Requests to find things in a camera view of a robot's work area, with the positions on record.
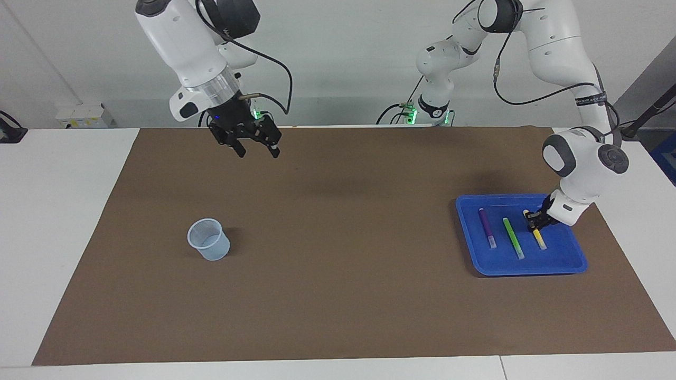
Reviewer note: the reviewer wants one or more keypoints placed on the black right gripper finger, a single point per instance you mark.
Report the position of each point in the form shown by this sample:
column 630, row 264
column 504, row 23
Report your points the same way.
column 269, row 132
column 228, row 140

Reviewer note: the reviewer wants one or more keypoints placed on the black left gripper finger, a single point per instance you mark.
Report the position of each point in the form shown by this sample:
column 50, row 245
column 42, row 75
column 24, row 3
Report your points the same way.
column 537, row 226
column 531, row 215

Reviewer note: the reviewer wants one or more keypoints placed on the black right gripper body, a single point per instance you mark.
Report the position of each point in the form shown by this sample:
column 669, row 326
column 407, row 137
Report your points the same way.
column 235, row 121

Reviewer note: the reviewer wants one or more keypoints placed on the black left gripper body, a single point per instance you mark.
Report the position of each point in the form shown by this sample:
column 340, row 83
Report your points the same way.
column 546, row 208

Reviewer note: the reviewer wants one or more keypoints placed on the yellow pen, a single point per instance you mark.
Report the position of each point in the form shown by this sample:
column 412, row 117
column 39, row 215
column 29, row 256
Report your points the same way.
column 540, row 241

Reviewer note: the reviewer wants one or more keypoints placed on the green pen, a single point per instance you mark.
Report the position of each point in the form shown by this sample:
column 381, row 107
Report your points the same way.
column 511, row 235

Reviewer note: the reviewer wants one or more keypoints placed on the purple pen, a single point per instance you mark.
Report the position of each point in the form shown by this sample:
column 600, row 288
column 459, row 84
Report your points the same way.
column 486, row 224

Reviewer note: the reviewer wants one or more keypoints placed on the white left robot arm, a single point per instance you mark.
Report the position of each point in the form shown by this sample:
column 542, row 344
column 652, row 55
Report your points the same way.
column 554, row 42

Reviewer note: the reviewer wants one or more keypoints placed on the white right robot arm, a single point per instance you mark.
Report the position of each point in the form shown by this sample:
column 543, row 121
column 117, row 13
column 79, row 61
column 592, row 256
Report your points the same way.
column 179, row 37

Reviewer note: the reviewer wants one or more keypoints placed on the blue plastic tray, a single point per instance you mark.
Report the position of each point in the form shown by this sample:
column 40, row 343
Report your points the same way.
column 560, row 258

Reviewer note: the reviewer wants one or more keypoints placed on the translucent plastic cup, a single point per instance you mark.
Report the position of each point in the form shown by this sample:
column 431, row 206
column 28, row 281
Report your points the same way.
column 214, row 250

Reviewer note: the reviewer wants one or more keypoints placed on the black stand pole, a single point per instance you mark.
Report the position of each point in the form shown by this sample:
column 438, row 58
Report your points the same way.
column 641, row 119

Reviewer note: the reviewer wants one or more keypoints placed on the blue crate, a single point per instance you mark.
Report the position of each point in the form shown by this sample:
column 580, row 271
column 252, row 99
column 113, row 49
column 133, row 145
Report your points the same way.
column 668, row 158

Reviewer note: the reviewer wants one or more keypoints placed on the white box with yellow labels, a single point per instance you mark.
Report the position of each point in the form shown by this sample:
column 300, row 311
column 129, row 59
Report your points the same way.
column 84, row 116

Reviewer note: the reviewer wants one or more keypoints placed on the brown table mat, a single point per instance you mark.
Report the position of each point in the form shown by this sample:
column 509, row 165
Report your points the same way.
column 343, row 290

